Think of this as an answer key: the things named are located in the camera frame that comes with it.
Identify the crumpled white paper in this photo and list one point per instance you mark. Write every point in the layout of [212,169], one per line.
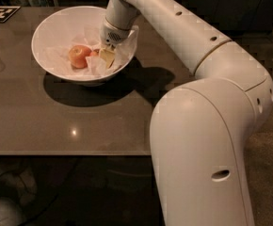
[59,61]

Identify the yellow taped gripper finger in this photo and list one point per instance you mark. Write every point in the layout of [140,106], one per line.
[108,55]

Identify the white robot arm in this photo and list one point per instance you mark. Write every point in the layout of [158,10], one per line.
[199,129]

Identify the white ceramic bowl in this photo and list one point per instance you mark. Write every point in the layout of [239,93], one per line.
[60,28]

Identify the red apple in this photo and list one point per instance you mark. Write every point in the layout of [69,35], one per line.
[77,56]
[94,53]

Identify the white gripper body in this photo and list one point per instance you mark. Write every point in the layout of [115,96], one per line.
[114,35]

